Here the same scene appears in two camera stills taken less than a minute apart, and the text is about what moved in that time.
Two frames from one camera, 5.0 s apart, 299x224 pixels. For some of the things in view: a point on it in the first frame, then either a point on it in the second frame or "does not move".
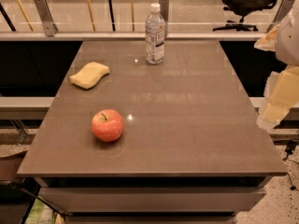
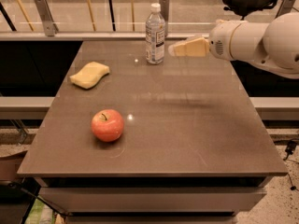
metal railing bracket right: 283,10 does not move
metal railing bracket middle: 164,9 does not move
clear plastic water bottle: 154,36 does not move
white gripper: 288,44 -> 219,45
